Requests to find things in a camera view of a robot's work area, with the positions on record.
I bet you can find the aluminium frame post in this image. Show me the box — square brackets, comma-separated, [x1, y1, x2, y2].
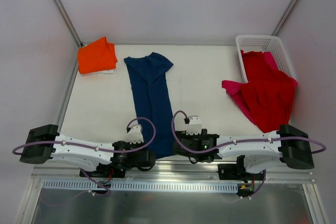
[271, 0, 300, 36]
[52, 0, 83, 48]

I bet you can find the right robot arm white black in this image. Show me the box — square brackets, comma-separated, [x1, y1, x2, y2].
[173, 124, 314, 180]

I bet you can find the pink t-shirt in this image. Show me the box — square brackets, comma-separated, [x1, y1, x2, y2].
[221, 52, 299, 126]

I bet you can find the white plastic basket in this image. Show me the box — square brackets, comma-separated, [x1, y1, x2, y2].
[236, 35, 296, 83]

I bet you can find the navy blue printed t-shirt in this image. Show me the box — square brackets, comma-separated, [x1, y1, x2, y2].
[124, 52, 174, 159]

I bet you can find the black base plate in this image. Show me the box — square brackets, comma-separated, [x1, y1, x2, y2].
[217, 164, 265, 183]
[86, 165, 125, 178]

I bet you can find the aluminium mounting rail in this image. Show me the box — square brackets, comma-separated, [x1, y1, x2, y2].
[31, 159, 316, 184]

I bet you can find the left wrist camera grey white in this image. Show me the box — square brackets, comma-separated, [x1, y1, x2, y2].
[126, 124, 145, 152]

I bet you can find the left aluminium frame post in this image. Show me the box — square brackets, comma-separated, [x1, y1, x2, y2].
[52, 0, 83, 48]

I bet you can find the white slotted cable duct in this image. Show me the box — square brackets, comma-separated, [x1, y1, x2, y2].
[43, 179, 238, 194]

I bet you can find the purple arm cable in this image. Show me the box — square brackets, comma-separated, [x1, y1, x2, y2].
[171, 110, 327, 201]
[12, 116, 156, 197]

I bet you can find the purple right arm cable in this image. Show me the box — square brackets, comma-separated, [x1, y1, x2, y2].
[171, 110, 327, 201]

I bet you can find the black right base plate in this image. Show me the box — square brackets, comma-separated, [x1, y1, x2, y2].
[217, 164, 265, 183]

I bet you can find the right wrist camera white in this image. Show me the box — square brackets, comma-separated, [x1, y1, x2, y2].
[184, 115, 202, 135]

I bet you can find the folded orange t-shirt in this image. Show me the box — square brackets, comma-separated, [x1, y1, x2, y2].
[77, 37, 118, 74]

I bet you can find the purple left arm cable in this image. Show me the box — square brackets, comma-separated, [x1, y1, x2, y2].
[12, 116, 156, 197]

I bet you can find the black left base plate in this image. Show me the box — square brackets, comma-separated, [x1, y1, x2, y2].
[86, 165, 125, 178]

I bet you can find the red t-shirt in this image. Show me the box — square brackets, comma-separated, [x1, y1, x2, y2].
[237, 50, 298, 133]

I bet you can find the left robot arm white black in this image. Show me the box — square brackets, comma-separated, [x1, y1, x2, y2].
[19, 124, 156, 177]

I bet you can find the right aluminium frame post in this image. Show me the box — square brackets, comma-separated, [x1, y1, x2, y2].
[271, 0, 300, 36]

